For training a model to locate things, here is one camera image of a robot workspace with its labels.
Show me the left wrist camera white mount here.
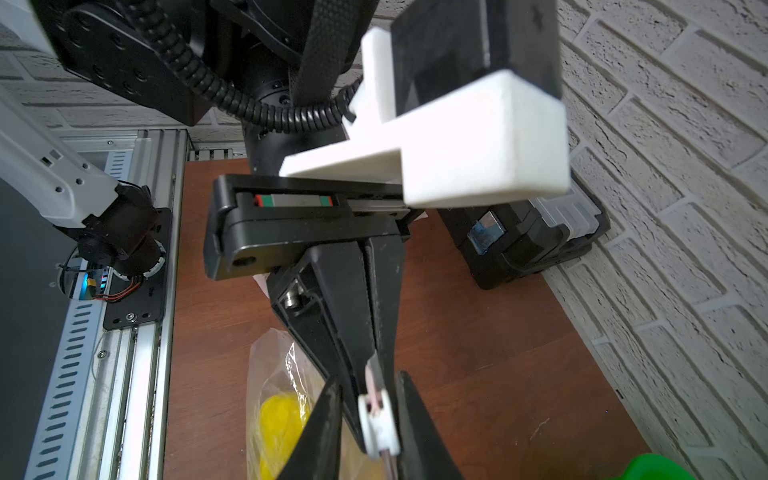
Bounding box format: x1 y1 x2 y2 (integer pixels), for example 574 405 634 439
279 27 571 208

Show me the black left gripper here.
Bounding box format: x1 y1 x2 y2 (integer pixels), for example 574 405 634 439
203 174 423 449

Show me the black plastic toolbox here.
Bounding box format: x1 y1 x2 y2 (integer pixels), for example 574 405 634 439
438 178 610 290

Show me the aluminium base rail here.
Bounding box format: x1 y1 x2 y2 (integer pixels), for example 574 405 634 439
24 129 190 479

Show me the clear zip bag with pears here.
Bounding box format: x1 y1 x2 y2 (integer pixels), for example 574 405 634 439
245 326 391 480

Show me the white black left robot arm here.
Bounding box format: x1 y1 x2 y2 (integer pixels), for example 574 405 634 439
1 1 434 455

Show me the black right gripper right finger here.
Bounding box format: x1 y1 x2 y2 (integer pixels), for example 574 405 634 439
395 371 463 480

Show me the green plastic basket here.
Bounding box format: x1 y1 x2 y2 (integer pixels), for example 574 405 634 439
614 453 694 480

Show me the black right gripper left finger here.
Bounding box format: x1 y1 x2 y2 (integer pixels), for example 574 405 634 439
278 377 343 480

